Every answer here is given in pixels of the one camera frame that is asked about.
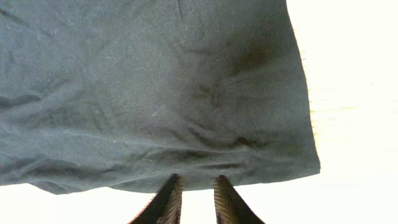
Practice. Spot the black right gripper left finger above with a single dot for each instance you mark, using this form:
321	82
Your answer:
166	205

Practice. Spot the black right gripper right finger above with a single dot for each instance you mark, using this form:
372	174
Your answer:
230	207

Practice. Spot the black shorts with mesh lining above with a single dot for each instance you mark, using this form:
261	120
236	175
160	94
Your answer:
125	93

